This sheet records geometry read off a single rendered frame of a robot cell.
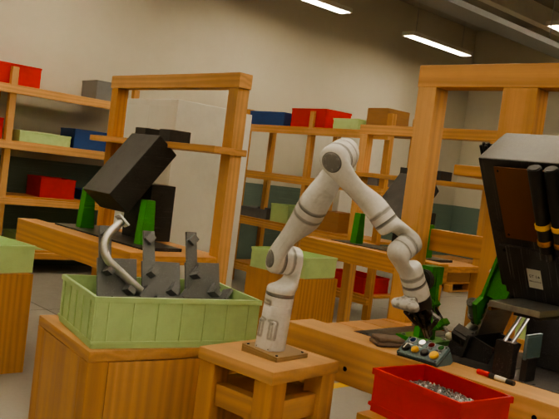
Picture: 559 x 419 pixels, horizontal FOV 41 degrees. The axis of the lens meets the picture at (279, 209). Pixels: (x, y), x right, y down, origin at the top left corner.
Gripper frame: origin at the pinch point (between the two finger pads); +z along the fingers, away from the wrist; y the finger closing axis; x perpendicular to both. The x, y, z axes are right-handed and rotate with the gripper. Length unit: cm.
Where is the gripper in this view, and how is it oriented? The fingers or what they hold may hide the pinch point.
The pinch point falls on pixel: (427, 332)
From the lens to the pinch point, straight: 231.2
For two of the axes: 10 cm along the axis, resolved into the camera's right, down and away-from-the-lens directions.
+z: 3.0, 8.4, 4.5
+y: -7.0, -1.3, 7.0
